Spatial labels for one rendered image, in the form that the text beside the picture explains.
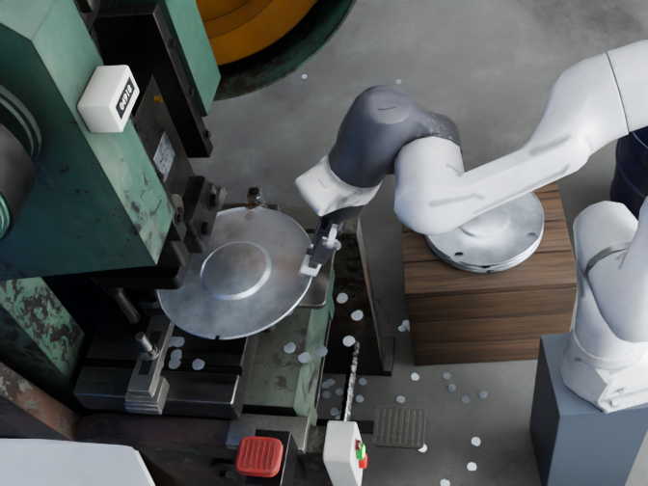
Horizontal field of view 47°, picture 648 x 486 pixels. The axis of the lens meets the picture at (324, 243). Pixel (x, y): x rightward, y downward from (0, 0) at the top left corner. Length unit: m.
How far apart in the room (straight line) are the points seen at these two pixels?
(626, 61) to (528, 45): 1.98
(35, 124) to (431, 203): 0.48
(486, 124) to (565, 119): 1.68
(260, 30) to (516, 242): 0.82
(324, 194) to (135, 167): 0.26
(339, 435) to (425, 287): 0.58
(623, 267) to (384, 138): 0.44
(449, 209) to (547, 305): 0.92
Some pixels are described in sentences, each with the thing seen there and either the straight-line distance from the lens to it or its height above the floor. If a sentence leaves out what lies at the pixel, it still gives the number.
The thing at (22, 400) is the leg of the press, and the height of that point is 0.72.
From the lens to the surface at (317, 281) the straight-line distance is 1.31.
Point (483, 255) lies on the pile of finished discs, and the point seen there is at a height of 0.38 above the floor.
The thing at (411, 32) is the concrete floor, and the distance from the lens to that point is 3.10.
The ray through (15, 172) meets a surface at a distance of 0.84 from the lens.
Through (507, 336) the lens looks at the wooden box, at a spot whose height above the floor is 0.13.
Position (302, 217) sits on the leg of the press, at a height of 0.64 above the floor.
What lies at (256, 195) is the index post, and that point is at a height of 0.79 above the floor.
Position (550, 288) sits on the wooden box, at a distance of 1.83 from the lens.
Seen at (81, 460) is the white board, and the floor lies 0.54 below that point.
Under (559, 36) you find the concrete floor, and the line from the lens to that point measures 3.04.
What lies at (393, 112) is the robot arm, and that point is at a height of 1.17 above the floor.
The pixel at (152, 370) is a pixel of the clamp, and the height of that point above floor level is 0.76.
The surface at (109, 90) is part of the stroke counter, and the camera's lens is 0.87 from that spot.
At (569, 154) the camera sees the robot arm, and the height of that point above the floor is 1.12.
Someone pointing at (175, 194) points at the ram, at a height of 1.01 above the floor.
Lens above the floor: 1.83
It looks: 50 degrees down
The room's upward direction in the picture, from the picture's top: 14 degrees counter-clockwise
